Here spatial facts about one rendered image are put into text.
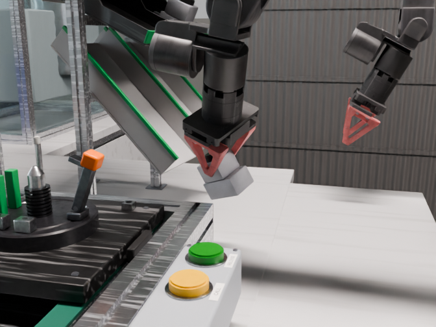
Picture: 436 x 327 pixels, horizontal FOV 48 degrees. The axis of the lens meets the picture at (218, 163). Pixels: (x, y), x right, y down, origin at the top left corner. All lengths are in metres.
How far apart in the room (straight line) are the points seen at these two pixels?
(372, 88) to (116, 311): 0.72
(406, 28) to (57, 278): 0.76
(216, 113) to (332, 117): 2.70
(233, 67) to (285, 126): 2.76
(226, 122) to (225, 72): 0.08
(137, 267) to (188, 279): 0.08
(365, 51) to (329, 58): 2.29
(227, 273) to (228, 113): 0.24
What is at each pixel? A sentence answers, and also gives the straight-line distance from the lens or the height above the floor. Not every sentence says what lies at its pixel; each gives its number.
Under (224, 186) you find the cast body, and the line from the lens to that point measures 0.75.
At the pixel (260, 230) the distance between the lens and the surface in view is 0.91.
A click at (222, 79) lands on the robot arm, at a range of 0.64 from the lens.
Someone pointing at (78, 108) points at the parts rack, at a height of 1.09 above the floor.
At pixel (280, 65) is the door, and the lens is 3.35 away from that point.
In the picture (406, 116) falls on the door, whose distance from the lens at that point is 3.37.
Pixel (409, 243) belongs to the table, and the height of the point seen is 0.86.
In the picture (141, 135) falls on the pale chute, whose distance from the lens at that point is 0.79.
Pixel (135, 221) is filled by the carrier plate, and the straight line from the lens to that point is 0.65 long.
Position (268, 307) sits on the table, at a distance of 0.68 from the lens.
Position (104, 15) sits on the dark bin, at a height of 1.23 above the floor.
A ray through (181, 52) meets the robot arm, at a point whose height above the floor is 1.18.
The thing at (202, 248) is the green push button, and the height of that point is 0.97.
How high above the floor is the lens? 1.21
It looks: 15 degrees down
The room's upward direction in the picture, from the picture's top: straight up
